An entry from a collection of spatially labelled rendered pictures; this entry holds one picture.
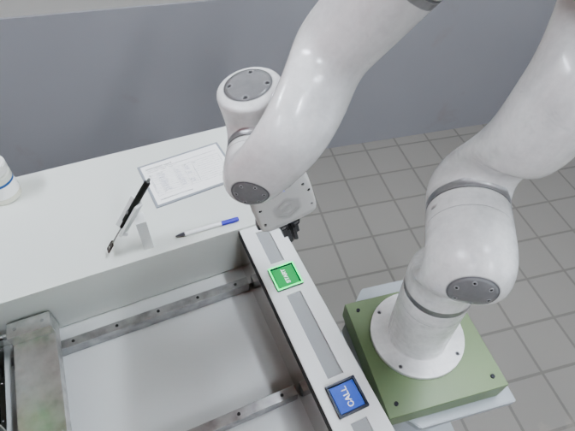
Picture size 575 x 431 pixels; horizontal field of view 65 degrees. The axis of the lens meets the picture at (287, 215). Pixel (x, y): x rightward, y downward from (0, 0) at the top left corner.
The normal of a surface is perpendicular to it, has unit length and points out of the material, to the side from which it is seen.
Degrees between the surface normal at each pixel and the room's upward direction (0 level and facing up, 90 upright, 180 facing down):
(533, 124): 86
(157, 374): 0
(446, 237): 52
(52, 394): 0
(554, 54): 59
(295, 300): 0
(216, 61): 90
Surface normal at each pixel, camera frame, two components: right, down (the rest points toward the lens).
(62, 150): 0.25, 0.74
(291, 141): 0.20, 0.45
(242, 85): -0.16, -0.58
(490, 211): 0.14, -0.62
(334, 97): 0.50, 0.30
